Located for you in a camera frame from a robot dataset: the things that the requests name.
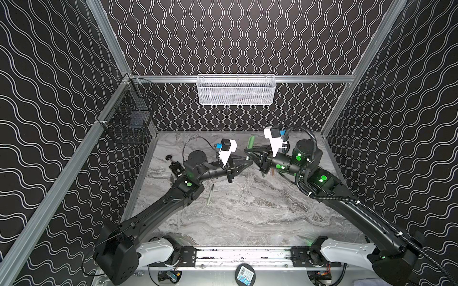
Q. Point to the round black labelled disc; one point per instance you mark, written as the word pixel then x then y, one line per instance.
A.
pixel 245 275

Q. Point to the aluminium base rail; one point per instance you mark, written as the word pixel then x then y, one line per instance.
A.
pixel 260 258

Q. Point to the black wire basket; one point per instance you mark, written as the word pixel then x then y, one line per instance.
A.
pixel 131 120

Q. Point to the small black clamp vise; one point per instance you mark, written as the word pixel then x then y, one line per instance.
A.
pixel 175 167

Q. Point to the light green pen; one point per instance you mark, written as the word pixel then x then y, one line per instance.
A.
pixel 210 195

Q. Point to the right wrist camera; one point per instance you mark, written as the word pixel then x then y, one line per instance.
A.
pixel 276 137

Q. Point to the grey cloth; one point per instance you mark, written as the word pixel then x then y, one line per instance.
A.
pixel 372 282

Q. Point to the white wire mesh basket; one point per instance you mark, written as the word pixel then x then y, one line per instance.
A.
pixel 236 90

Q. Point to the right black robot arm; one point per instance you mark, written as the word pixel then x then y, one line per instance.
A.
pixel 391 252

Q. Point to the green pen cap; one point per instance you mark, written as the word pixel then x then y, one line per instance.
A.
pixel 251 142

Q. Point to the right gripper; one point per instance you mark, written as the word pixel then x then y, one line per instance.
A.
pixel 266 160

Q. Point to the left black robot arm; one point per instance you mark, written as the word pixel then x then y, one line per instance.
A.
pixel 117 250

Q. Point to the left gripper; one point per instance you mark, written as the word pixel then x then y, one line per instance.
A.
pixel 229 168

